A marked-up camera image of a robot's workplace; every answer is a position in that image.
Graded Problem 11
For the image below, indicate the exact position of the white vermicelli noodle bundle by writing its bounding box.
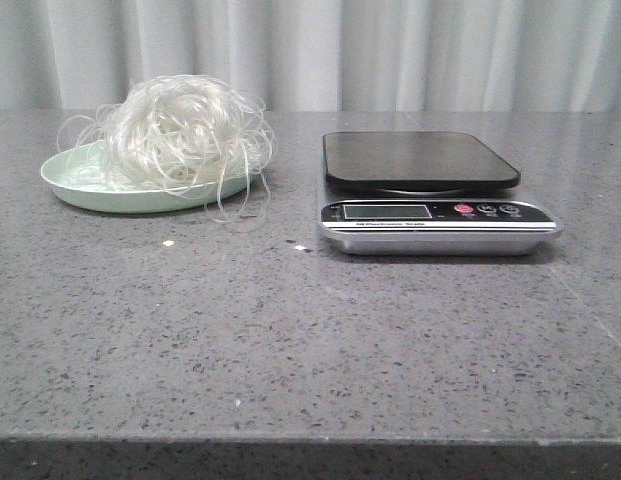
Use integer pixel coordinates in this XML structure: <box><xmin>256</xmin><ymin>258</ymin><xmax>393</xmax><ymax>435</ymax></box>
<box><xmin>70</xmin><ymin>75</ymin><xmax>277</xmax><ymax>224</ymax></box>

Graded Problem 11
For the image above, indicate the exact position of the silver black kitchen scale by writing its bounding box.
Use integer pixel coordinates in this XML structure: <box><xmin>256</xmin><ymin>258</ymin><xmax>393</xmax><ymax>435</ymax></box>
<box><xmin>318</xmin><ymin>131</ymin><xmax>563</xmax><ymax>256</ymax></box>

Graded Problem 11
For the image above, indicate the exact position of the white pleated curtain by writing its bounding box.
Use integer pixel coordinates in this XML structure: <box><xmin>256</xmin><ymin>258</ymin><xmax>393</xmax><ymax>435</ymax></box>
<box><xmin>0</xmin><ymin>1</ymin><xmax>621</xmax><ymax>112</ymax></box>

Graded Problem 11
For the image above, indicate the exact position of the pale green plate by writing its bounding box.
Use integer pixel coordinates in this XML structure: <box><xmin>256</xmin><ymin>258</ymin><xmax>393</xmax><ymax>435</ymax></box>
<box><xmin>40</xmin><ymin>142</ymin><xmax>247</xmax><ymax>214</ymax></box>

